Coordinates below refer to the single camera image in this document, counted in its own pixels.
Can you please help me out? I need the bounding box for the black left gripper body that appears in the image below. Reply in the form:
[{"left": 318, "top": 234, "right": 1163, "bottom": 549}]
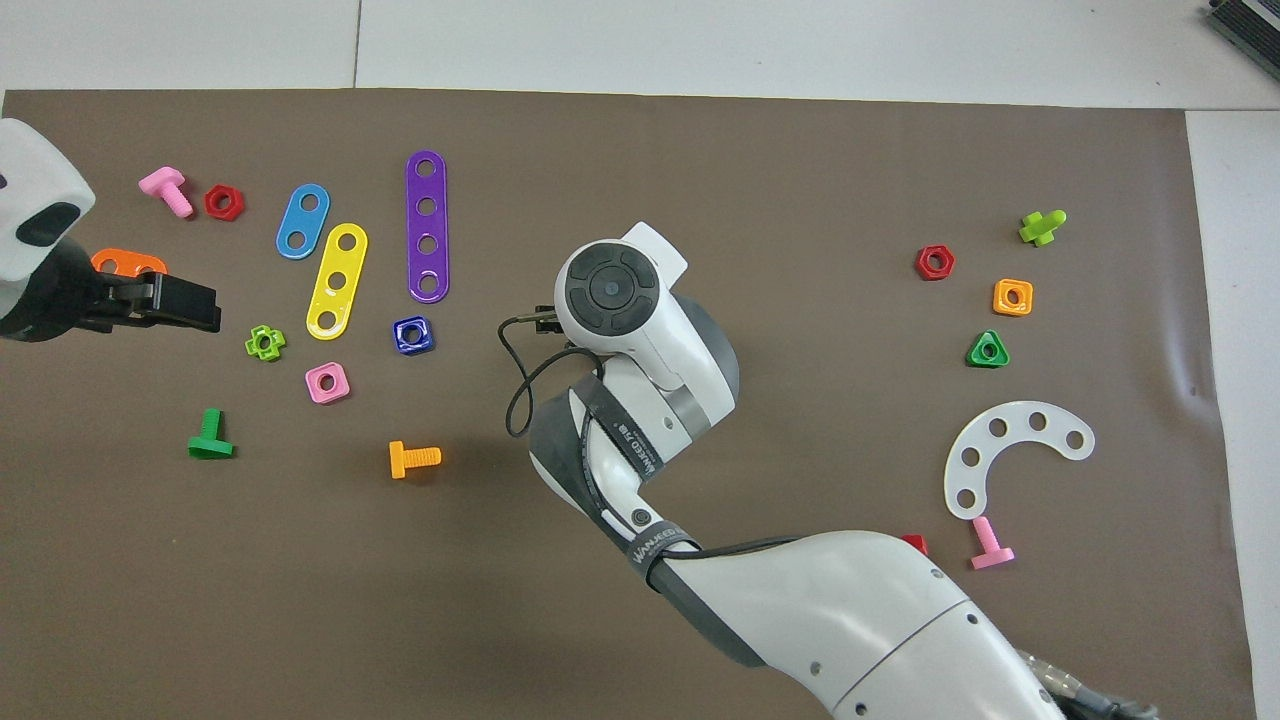
[{"left": 0, "top": 238, "right": 153, "bottom": 344}]

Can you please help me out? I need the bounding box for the orange heart-shaped plate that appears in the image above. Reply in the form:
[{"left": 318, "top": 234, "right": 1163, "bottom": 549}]
[{"left": 90, "top": 248, "right": 169, "bottom": 281}]

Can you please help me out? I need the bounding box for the pink plastic screw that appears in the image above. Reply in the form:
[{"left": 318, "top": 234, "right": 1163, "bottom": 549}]
[
  {"left": 969, "top": 515, "right": 1016, "bottom": 572},
  {"left": 138, "top": 166, "right": 195, "bottom": 220}
]

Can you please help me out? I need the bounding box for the green plastic screw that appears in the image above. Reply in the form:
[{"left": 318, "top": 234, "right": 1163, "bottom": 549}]
[{"left": 187, "top": 408, "right": 237, "bottom": 461}]

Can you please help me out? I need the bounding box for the blue two-hole plate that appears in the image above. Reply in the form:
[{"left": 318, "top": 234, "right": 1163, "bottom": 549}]
[{"left": 275, "top": 183, "right": 331, "bottom": 261}]

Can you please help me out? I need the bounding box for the yellow three-hole plate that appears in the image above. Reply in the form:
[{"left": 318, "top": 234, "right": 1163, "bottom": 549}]
[{"left": 305, "top": 222, "right": 369, "bottom": 342}]

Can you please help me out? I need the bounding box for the pink square nut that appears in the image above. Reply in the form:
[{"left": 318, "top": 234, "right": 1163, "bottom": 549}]
[{"left": 305, "top": 361, "right": 352, "bottom": 405}]

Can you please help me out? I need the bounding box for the purple four-hole plate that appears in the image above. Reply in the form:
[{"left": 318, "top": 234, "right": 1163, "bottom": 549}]
[{"left": 405, "top": 150, "right": 451, "bottom": 304}]

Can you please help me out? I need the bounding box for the orange plastic screw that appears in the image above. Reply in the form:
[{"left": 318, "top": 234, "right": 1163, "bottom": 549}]
[{"left": 388, "top": 440, "right": 443, "bottom": 481}]

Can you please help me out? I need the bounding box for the brown table mat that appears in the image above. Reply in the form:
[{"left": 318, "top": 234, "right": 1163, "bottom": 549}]
[{"left": 0, "top": 88, "right": 1259, "bottom": 720}]

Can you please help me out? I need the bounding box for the white curved five-hole plate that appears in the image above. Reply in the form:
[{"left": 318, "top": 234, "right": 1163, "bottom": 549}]
[{"left": 943, "top": 401, "right": 1097, "bottom": 521}]

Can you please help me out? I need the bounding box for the lime cross-head screw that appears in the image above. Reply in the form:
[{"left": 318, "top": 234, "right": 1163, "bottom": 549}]
[{"left": 1018, "top": 209, "right": 1068, "bottom": 248}]

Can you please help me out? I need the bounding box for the black ribbed device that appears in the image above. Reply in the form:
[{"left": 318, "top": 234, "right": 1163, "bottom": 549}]
[{"left": 1203, "top": 0, "right": 1280, "bottom": 53}]

